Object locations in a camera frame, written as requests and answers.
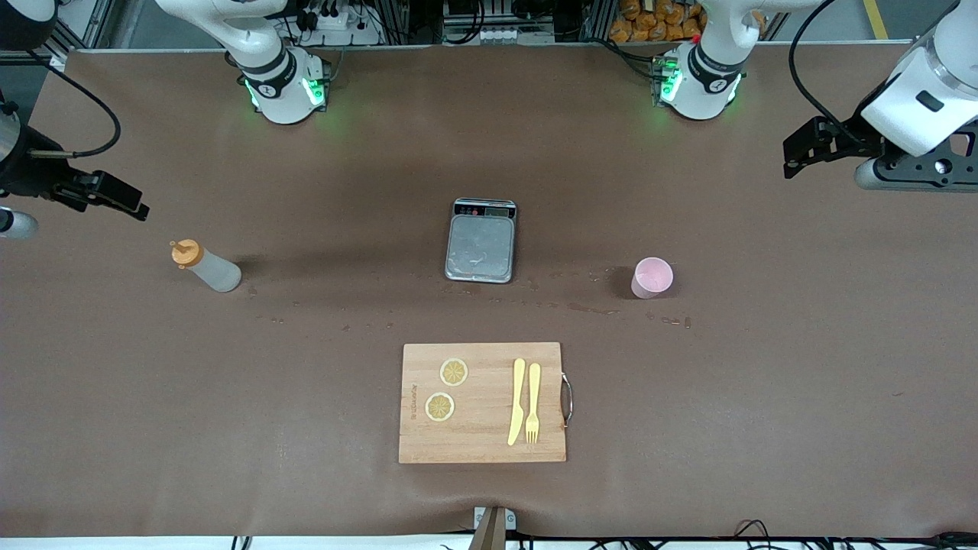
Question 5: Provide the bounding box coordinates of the sauce bottle with orange cap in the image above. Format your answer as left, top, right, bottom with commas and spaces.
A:
170, 239, 243, 293

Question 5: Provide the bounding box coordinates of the pink plastic cup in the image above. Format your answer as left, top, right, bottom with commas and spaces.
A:
630, 257, 675, 299

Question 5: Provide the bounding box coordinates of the pile of orange packets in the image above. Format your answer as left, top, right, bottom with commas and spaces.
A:
609, 0, 708, 44

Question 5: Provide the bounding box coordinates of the white power strip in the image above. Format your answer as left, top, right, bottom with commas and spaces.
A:
302, 0, 383, 47

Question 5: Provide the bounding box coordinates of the silver digital kitchen scale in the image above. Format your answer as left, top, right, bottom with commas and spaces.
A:
445, 198, 518, 284

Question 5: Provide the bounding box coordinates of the yellow plastic fork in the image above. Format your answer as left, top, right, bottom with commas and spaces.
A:
525, 363, 542, 445

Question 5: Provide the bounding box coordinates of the yellow plastic knife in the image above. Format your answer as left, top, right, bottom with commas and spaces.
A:
507, 358, 527, 447

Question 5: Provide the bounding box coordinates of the wooden cutting board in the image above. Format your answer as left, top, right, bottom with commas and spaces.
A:
398, 342, 574, 464

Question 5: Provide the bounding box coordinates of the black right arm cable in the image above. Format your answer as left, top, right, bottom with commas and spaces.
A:
27, 50, 123, 159

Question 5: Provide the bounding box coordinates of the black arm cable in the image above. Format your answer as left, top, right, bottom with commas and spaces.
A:
789, 0, 849, 131
27, 50, 123, 159

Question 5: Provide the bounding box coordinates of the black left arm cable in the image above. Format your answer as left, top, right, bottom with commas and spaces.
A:
789, 0, 849, 131

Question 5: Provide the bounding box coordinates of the aluminium frame post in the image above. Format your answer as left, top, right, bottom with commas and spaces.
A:
57, 0, 117, 51

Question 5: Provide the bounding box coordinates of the black cable loop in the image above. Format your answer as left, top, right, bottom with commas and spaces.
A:
732, 519, 774, 550

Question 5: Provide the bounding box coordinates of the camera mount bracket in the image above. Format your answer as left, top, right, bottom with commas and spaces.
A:
470, 506, 517, 550

